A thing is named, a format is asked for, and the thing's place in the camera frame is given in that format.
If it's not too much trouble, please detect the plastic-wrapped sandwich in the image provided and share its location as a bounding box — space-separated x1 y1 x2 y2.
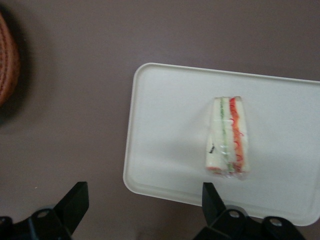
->
205 95 252 181

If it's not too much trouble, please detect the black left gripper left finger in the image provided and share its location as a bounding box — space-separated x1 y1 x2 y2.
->
0 180 90 240

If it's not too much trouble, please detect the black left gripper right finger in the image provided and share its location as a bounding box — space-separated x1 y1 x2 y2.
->
191 181 306 240

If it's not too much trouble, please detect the white rectangular tray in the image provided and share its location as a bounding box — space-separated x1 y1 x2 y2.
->
122 62 320 227

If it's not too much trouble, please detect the round brown wicker basket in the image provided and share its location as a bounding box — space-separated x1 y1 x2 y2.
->
0 10 21 107

